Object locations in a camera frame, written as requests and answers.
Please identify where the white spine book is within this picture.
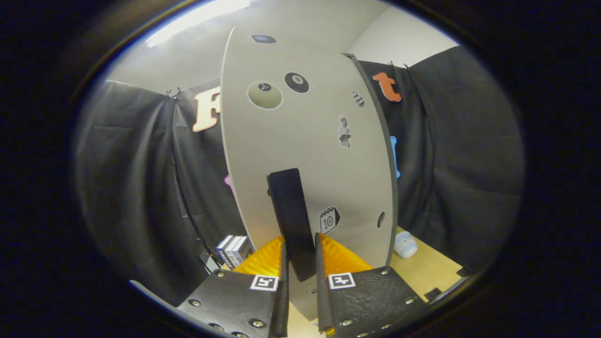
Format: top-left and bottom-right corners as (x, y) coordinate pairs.
(224, 236), (245, 267)

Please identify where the white cabinet door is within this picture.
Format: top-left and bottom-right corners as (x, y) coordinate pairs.
(220, 26), (393, 322)

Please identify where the black backdrop cloth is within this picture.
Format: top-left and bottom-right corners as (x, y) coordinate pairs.
(73, 45), (524, 306)

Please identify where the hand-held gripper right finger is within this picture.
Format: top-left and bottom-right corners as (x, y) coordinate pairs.
(315, 233), (429, 338)

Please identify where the white rounded toy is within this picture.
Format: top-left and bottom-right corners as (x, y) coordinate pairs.
(393, 231), (418, 259)

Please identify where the dark blue book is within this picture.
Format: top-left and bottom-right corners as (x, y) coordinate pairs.
(216, 235), (234, 263)

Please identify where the dark grey cabinet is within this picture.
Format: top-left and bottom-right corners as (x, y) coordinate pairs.
(343, 53), (400, 270)

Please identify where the black door handle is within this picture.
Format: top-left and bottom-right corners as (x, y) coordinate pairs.
(267, 168), (316, 282)

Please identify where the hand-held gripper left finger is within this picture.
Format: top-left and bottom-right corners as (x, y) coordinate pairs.
(176, 235), (289, 338)

